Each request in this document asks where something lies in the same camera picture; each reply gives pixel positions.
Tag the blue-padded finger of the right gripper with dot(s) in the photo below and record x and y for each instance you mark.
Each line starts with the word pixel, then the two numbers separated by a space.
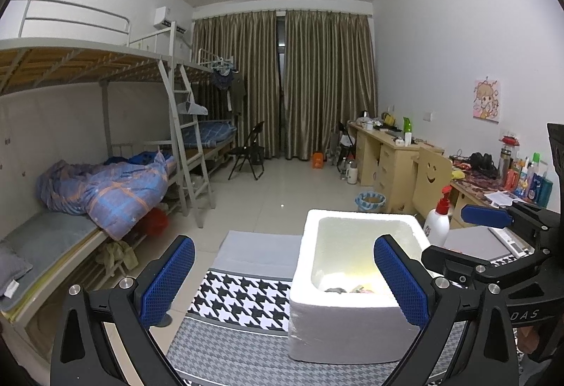
pixel 488 217

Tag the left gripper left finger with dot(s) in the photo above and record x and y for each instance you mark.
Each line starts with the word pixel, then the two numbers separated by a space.
pixel 83 354

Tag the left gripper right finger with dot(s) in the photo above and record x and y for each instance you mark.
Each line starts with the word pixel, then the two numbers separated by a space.
pixel 486 352

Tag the white styrofoam box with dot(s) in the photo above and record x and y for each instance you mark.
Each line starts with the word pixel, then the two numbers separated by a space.
pixel 329 324

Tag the printed paper sheets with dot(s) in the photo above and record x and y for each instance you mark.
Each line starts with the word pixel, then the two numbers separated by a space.
pixel 501 198

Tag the white remote control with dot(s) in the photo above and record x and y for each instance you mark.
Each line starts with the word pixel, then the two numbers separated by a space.
pixel 516 247

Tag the white pump bottle red top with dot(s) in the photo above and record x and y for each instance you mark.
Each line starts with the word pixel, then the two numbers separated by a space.
pixel 437 224

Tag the wooden chair smiley back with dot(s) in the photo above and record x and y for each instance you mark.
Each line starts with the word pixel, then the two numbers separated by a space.
pixel 431 171

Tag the wooden desk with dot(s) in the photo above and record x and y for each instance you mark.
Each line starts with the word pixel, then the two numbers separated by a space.
pixel 385 165

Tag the anime girl poster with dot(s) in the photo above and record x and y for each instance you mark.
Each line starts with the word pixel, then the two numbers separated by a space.
pixel 487 99

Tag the pink snack packet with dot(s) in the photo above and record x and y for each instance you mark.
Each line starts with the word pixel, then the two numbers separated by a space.
pixel 362 289

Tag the green spray bottle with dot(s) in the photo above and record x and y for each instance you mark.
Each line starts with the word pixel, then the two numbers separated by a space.
pixel 407 131

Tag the white thermos jug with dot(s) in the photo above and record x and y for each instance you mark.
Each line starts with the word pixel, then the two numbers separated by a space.
pixel 351 172

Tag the houndstooth table mat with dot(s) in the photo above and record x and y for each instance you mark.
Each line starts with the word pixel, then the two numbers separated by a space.
pixel 235 331

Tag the blue plaid quilt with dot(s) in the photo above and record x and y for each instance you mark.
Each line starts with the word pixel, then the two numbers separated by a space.
pixel 115 196

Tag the orange floor container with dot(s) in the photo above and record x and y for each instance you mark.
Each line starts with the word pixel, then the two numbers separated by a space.
pixel 318 160

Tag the brown curtains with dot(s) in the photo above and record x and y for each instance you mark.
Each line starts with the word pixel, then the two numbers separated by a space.
pixel 325 74

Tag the metal bunk bed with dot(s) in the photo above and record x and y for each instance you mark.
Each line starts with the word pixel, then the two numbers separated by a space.
pixel 77 86

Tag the black folding chair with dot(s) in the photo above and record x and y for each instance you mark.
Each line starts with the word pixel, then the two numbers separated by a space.
pixel 250 152

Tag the white air conditioner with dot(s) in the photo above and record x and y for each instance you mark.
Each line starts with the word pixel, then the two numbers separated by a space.
pixel 162 18

